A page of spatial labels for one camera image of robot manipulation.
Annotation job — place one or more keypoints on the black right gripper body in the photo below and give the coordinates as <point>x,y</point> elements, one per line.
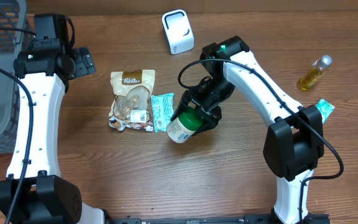
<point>214,93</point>

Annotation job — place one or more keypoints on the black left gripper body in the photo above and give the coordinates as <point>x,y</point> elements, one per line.
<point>84,65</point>

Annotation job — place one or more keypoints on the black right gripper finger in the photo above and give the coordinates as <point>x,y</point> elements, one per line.
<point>210,118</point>
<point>182,106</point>

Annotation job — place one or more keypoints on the teal wet wipes packet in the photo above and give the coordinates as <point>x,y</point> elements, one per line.
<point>162,109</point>

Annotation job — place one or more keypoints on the green white Knorr jar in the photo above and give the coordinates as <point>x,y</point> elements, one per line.
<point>184,126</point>

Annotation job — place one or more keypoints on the brown white snack bag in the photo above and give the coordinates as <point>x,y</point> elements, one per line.
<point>132,92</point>

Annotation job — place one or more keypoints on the yellow Vim bottle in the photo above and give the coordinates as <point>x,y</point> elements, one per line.
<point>318,69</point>

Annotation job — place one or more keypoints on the green tissue pack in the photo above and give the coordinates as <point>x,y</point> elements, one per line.
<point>325,108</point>

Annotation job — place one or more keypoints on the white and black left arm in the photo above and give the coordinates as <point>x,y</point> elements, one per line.
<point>33,190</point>

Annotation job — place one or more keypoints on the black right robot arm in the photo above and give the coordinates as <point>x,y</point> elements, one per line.
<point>294,140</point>

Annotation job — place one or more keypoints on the white barcode scanner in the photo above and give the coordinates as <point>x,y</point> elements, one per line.
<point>178,31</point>

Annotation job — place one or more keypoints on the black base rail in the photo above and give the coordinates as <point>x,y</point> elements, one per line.
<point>213,220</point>

